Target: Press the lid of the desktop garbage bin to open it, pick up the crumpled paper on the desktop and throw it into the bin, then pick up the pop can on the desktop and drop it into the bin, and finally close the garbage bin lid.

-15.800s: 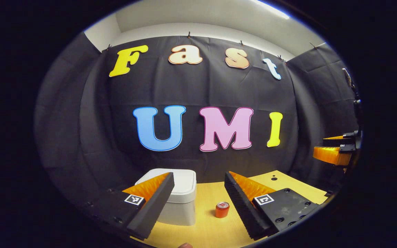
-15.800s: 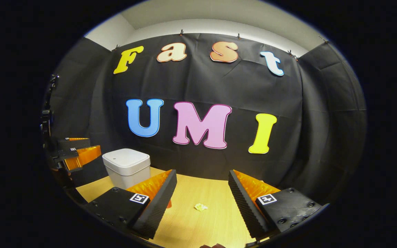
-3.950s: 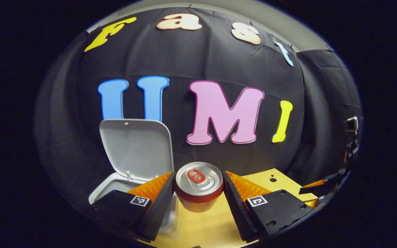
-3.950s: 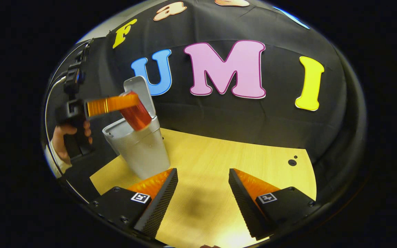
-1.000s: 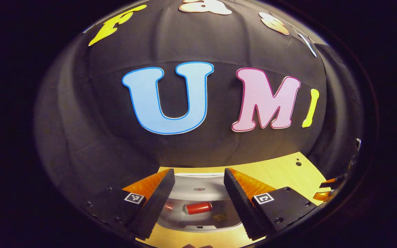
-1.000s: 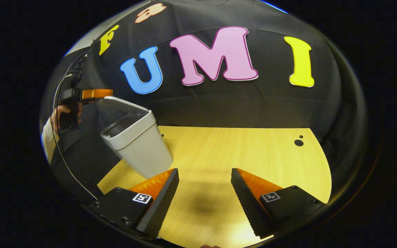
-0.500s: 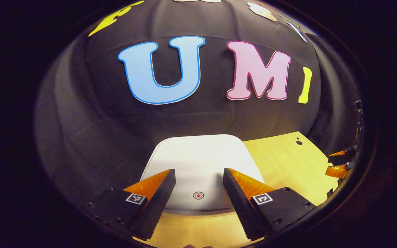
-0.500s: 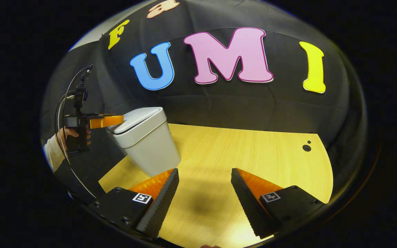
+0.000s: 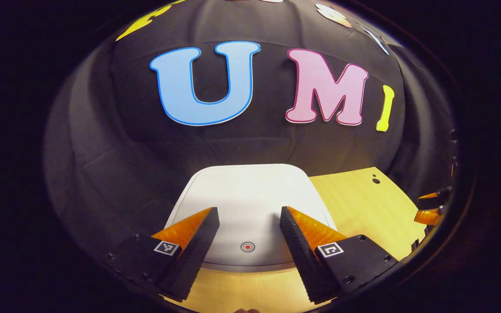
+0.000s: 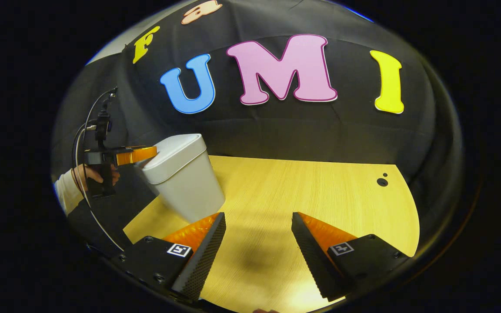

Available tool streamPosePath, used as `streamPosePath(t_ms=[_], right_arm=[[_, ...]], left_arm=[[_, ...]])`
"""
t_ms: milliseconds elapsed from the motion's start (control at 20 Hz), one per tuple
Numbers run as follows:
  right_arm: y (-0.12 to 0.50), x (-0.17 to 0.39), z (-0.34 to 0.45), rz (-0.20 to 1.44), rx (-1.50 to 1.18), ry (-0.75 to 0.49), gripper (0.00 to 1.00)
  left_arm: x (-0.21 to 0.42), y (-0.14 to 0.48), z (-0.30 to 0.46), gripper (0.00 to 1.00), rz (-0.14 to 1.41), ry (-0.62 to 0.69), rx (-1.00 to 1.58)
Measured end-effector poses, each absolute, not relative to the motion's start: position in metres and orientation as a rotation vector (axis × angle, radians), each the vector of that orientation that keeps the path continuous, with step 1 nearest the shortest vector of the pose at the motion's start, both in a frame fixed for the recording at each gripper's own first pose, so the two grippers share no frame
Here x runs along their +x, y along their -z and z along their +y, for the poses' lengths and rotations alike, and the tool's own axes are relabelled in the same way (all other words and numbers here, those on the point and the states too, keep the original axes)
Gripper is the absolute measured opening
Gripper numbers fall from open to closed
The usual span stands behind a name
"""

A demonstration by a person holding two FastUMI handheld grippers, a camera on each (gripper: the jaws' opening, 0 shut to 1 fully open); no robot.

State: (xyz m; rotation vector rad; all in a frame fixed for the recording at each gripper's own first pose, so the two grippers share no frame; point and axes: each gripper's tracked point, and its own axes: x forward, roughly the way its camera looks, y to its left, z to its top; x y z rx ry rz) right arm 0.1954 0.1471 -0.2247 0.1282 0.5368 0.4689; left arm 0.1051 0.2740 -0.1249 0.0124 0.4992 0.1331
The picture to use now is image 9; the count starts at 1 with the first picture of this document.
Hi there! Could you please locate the black backdrop cloth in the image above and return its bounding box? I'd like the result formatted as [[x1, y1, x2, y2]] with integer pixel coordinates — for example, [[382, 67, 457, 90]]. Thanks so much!
[[44, 0, 460, 270]]

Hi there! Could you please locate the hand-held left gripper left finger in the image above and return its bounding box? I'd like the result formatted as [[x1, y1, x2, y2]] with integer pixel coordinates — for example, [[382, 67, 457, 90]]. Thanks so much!
[[107, 207, 220, 303]]

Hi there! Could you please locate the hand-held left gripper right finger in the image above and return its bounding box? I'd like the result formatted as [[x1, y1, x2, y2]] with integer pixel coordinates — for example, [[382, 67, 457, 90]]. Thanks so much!
[[280, 206, 399, 305]]

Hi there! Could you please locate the white desktop garbage bin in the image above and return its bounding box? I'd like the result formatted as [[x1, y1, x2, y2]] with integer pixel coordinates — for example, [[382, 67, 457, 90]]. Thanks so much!
[[164, 164, 338, 273]]

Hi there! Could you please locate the wooden desktop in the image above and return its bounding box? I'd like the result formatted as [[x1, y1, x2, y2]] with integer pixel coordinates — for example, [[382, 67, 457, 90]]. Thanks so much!
[[164, 166, 429, 313]]

